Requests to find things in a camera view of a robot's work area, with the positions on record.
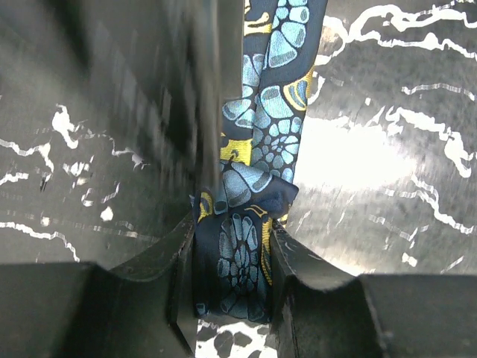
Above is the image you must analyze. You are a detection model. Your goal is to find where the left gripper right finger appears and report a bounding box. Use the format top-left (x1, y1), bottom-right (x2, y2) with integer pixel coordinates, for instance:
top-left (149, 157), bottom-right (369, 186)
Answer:
top-left (271, 222), bottom-right (476, 357)

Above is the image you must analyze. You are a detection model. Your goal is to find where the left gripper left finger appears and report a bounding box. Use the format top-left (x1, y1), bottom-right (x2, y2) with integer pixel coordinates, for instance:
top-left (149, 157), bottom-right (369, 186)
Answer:
top-left (1, 216), bottom-right (198, 357)

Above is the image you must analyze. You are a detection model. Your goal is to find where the blue patterned necktie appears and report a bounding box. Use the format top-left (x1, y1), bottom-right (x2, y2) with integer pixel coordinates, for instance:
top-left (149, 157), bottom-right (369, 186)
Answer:
top-left (192, 0), bottom-right (326, 323)

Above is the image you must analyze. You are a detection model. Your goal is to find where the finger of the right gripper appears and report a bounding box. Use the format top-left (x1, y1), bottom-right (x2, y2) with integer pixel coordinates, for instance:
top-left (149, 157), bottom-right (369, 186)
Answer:
top-left (48, 1), bottom-right (244, 189)

